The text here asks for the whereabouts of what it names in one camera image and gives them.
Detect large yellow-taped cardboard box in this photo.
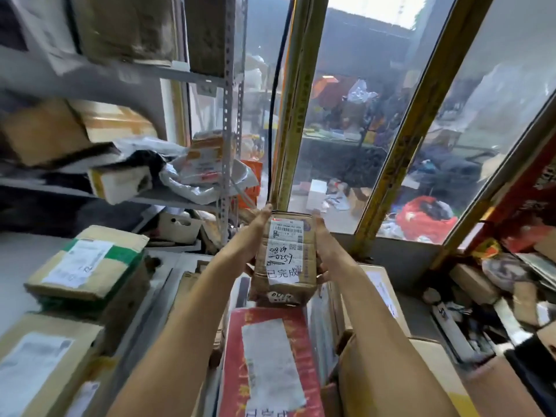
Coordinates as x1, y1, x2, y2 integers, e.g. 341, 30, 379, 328
0, 98, 157, 168

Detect red cloth heap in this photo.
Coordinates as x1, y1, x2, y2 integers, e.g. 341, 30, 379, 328
395, 196, 458, 244

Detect beige storage basket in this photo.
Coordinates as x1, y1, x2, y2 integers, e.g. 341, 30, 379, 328
157, 211, 203, 245

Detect orange white wrapped bundle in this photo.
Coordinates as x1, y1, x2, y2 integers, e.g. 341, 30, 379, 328
180, 130, 237, 185

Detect open cardboard box outdoors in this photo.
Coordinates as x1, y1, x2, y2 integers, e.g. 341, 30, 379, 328
349, 186, 372, 215

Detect orange paper bag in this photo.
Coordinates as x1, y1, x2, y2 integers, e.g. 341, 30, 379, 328
236, 159, 264, 209

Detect brown parcel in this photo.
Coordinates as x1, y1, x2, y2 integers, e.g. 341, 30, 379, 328
167, 260, 205, 317

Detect person's left forearm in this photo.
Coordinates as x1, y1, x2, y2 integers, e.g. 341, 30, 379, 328
106, 255, 248, 417

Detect white box outdoors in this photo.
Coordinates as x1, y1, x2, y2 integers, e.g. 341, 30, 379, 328
306, 179, 328, 212

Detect tall red box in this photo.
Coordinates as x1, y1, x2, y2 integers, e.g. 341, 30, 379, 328
464, 134, 556, 257

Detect black plastic bag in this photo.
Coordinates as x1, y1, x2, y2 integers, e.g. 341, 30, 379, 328
117, 149, 166, 170

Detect narrow box with label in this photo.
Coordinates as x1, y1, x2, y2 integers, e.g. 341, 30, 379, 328
338, 264, 411, 339
207, 314, 228, 370

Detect person's right forearm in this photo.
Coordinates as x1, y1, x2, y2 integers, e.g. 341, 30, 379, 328
330, 264, 461, 417

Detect brown cardboard floor box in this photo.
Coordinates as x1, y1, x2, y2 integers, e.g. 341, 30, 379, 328
460, 353, 546, 417

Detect white hanging plastic bag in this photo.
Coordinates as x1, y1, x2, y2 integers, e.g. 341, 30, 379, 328
8, 0, 83, 76

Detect person's right hand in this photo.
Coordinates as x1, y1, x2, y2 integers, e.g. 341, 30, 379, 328
312, 214, 362, 286

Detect cardboard box on rack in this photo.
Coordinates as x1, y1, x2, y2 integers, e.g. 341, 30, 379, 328
69, 0, 179, 65
184, 0, 237, 79

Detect glass storefront with taped frame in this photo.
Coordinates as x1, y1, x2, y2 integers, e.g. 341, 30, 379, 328
241, 0, 556, 270

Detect grey metal shelf rack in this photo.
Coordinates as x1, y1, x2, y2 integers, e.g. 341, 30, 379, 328
0, 0, 246, 246

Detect green-taped cardboard box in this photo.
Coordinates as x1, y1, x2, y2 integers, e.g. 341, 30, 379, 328
24, 224, 151, 313

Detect black white shoe box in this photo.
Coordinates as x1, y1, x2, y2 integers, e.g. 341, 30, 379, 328
431, 299, 496, 365

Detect plain cardboard box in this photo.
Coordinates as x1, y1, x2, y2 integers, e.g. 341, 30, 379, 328
449, 264, 500, 305

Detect pink printed parcel box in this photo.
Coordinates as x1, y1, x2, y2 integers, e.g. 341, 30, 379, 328
217, 306, 325, 417

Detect clear-taped small box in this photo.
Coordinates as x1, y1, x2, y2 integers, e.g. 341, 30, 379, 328
250, 211, 319, 307

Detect white foam box yellow tape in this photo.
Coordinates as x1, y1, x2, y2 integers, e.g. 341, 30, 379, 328
88, 164, 153, 206

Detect person's left hand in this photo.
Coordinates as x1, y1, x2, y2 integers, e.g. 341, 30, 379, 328
213, 203, 273, 279

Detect white woven sack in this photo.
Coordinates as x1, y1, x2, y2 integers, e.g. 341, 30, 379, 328
159, 158, 259, 206

